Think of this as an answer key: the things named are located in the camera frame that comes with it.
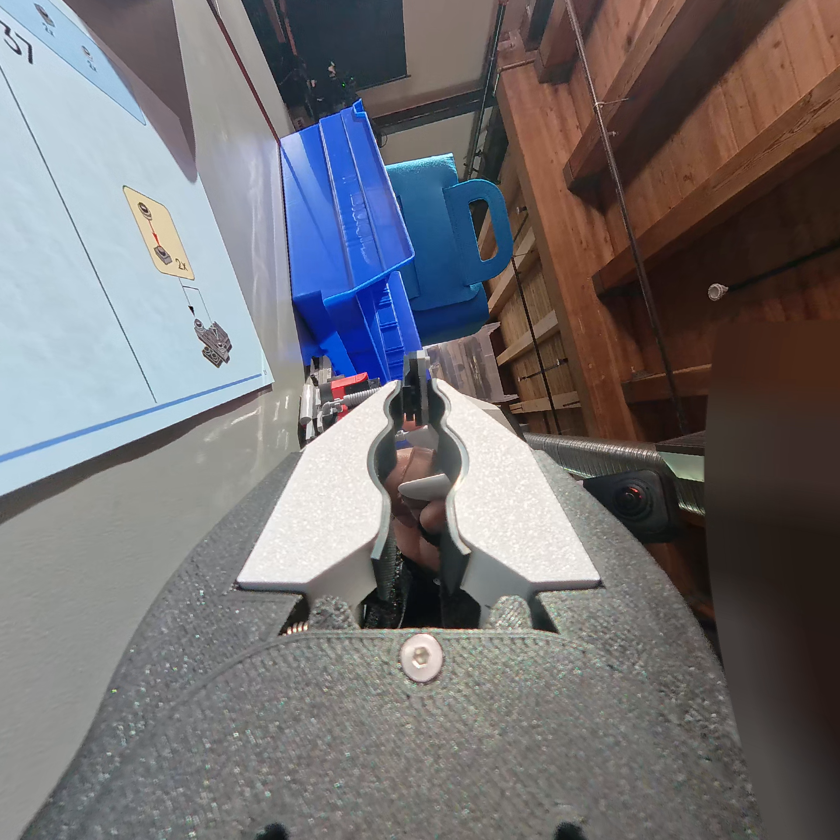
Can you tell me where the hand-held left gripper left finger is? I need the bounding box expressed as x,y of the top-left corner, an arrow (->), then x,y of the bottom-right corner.
235,381 -> 403,623

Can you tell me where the blue plastic bin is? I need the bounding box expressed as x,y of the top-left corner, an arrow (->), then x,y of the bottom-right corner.
279,98 -> 426,395

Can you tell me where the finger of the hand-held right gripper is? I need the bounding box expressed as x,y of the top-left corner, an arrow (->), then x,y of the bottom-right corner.
397,474 -> 455,505

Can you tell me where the clear plastic container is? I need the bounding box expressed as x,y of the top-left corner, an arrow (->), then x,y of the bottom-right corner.
423,328 -> 522,403

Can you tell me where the blue brick instruction booklet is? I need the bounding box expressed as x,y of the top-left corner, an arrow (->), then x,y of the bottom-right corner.
0,0 -> 273,497

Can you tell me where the blue felt bag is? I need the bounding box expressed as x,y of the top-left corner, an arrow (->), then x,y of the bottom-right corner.
384,153 -> 514,339

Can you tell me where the red black brick model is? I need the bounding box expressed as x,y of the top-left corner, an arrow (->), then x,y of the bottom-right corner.
298,354 -> 388,450

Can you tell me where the person's right hand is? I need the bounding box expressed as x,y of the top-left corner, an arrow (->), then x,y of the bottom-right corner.
382,446 -> 455,573

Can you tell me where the silver air duct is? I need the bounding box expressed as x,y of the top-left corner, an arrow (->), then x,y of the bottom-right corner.
525,430 -> 711,521

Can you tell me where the black equipment with green lights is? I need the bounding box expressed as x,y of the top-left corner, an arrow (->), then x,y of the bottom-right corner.
289,59 -> 358,129

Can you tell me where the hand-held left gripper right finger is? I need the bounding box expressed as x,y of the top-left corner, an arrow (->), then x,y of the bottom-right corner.
435,381 -> 602,626

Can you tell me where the small grey brick assembly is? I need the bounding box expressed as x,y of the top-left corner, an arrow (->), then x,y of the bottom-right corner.
399,350 -> 435,431

